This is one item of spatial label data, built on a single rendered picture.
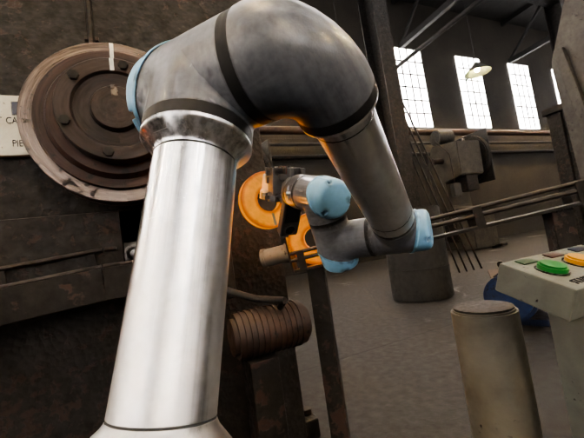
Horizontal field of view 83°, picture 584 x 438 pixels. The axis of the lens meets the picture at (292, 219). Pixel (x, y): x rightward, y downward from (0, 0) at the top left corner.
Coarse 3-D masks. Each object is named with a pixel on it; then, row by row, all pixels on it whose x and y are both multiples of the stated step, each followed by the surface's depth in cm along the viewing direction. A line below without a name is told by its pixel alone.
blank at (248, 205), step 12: (252, 180) 88; (240, 192) 88; (252, 192) 88; (240, 204) 87; (252, 204) 87; (276, 204) 93; (252, 216) 87; (264, 216) 88; (276, 216) 89; (264, 228) 89
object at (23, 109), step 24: (72, 48) 93; (96, 48) 95; (120, 48) 98; (24, 96) 87; (24, 120) 86; (24, 144) 86; (48, 168) 87; (96, 192) 91; (120, 192) 93; (144, 192) 95
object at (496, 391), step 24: (456, 312) 66; (480, 312) 62; (504, 312) 62; (456, 336) 67; (480, 336) 62; (504, 336) 60; (480, 360) 62; (504, 360) 60; (480, 384) 62; (504, 384) 60; (528, 384) 61; (480, 408) 63; (504, 408) 60; (528, 408) 60; (480, 432) 63; (504, 432) 60; (528, 432) 59
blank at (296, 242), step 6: (306, 216) 100; (300, 222) 100; (306, 222) 100; (300, 228) 100; (306, 228) 99; (300, 234) 100; (294, 240) 100; (300, 240) 100; (294, 246) 100; (300, 246) 100; (306, 246) 99; (306, 252) 99; (312, 252) 99; (312, 258) 99; (318, 258) 98
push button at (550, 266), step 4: (544, 260) 52; (548, 260) 52; (552, 260) 52; (536, 264) 52; (540, 264) 51; (544, 264) 51; (548, 264) 51; (552, 264) 51; (556, 264) 51; (560, 264) 51; (564, 264) 51; (540, 268) 51; (544, 268) 50; (548, 268) 50; (552, 268) 50; (556, 268) 50; (560, 268) 50; (564, 268) 50; (568, 268) 50; (552, 272) 50; (556, 272) 50; (560, 272) 49; (564, 272) 49
